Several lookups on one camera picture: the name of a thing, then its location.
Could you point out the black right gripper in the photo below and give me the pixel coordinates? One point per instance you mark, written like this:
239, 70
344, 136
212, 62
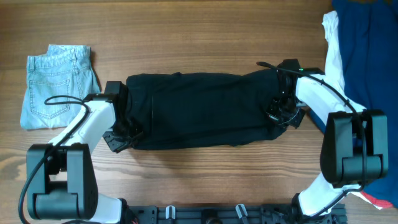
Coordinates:
272, 114

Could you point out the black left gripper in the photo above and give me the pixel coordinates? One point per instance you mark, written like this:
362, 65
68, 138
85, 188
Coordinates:
115, 144

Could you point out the dark green shorts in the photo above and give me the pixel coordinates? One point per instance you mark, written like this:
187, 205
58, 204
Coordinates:
202, 109

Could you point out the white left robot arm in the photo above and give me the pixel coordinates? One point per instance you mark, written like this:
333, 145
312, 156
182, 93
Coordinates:
61, 182

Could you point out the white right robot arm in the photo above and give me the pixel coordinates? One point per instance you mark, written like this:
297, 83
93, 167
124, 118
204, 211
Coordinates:
354, 150

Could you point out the light blue folded jeans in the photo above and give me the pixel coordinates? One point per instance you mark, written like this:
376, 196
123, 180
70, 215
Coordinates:
63, 70

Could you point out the blue garment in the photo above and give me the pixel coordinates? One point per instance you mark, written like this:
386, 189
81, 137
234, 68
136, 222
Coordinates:
367, 33

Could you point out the red and white garment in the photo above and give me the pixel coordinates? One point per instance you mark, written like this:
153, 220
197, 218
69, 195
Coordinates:
379, 204

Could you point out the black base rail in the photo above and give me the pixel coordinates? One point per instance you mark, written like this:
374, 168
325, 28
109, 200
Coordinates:
262, 214

